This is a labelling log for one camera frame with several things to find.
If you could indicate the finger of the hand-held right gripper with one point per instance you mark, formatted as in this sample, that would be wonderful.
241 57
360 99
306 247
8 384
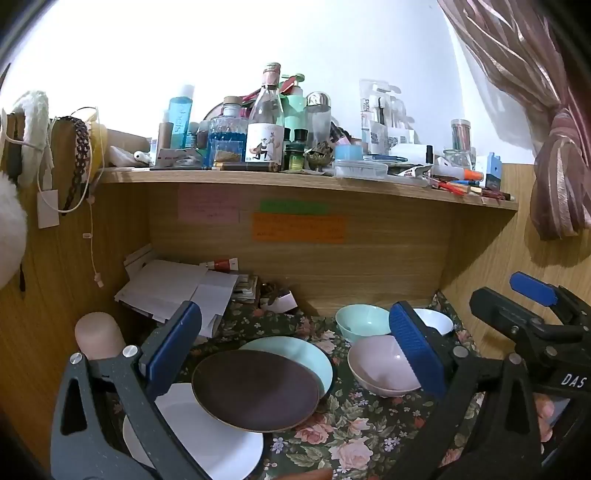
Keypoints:
498 307
533 288

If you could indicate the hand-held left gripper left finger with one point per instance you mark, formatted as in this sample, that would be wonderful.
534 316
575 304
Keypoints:
168 355

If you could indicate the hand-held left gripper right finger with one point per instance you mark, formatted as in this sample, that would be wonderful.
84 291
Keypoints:
413 346

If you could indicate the brown plate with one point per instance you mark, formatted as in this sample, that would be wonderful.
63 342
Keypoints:
254 392

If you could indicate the white plate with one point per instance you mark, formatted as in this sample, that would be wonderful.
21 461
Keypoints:
207 445

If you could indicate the mint green plate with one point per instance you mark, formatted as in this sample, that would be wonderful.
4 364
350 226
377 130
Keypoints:
307 357

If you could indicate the person's right hand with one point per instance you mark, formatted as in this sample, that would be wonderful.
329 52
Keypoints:
547 413

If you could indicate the white bowl with black dots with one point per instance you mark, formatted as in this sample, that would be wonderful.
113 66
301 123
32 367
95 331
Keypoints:
436 321

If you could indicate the pink bowl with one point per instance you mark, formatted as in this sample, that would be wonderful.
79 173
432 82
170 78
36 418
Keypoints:
378 364

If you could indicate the mint green bowl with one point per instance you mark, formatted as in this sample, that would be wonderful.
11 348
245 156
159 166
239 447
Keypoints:
362 321

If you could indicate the pile of white papers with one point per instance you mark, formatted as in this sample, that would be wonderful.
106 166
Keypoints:
161 286

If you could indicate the wooden shelf unit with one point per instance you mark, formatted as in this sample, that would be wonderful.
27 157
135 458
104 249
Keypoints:
378 263

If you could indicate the dark floral tablecloth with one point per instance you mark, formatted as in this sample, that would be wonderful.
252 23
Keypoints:
351 427

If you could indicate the stack of small booklets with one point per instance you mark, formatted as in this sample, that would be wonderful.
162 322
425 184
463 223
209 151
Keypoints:
245 288

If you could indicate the red and white tube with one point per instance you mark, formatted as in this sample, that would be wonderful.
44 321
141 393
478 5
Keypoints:
221 264

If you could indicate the pink striped curtain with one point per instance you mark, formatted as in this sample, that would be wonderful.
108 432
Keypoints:
554 184

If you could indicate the blue box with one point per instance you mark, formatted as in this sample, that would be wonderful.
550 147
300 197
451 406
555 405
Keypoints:
494 171

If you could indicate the small white folded card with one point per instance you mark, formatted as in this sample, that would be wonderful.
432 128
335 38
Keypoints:
284 302

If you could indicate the orange marker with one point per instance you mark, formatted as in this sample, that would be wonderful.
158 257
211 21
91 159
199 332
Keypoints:
471 174

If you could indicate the pink sticky note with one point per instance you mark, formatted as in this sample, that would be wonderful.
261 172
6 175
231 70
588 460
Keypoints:
207 206

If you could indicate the orange sticky note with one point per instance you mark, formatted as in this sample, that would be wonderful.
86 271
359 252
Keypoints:
298 228

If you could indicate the clear jar of sticks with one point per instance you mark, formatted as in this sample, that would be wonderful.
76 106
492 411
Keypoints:
461 136

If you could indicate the green sticky note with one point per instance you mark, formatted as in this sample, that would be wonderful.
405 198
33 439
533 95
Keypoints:
293 207

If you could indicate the clear plastic box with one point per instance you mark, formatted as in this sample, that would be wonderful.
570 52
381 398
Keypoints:
360 169

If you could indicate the white tag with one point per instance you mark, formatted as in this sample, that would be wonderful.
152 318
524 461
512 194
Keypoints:
48 210

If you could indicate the white fluffy ball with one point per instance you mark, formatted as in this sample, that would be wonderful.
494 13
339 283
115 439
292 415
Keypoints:
11 230

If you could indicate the light blue round tub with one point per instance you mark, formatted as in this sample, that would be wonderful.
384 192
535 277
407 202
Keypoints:
349 152

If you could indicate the small brass bowl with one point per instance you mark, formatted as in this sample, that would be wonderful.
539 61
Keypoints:
320 160

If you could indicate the clear packaged brushes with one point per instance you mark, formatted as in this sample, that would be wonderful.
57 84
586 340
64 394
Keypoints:
381 120

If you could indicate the yellow headband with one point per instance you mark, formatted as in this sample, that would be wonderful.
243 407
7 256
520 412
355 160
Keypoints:
102 143

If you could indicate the small green bottle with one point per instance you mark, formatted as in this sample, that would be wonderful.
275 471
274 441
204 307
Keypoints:
295 157

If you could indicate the glass bottle with blue liquid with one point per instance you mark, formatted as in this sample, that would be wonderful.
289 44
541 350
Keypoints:
228 138

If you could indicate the brown braided headband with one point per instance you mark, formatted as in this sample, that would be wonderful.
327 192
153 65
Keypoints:
83 138

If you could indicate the tall blue bottle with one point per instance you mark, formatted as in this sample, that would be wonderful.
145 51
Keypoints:
180 120

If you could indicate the clear bottle with pink cap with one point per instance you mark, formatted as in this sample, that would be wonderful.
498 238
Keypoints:
264 138

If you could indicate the clear bottle with silver cap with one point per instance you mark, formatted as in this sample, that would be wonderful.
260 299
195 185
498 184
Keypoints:
318 124

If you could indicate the mint green pump bottle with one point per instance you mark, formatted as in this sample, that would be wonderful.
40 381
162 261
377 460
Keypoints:
295 108

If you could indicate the white fluffy headband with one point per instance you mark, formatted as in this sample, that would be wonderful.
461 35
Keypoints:
34 106

